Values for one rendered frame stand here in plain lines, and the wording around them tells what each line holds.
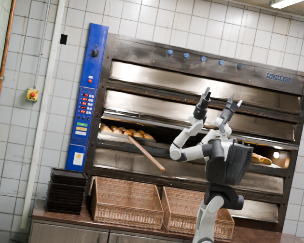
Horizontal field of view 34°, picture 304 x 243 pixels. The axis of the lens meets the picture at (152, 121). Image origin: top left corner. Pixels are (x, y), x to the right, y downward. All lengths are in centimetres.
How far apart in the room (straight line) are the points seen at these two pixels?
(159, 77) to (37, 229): 165
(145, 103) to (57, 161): 92
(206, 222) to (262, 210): 123
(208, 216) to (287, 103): 158
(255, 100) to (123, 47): 129
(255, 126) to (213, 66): 68
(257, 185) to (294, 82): 101
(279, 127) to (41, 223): 231
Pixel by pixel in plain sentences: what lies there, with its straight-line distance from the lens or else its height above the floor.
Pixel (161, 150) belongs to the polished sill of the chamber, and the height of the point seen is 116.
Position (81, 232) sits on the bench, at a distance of 400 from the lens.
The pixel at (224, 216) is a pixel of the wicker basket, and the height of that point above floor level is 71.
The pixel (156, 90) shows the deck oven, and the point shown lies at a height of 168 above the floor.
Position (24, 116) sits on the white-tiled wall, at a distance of 440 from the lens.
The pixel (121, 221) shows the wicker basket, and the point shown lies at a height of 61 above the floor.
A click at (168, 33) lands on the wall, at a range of 447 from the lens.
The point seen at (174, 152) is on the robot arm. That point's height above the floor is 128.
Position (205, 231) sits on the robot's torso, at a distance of 375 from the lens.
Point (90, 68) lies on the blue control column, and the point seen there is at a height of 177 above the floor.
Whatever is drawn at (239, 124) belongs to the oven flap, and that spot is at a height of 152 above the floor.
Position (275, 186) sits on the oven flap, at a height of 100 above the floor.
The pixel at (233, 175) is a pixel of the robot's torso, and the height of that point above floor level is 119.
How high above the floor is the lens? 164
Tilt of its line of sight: 3 degrees down
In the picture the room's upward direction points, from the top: 10 degrees clockwise
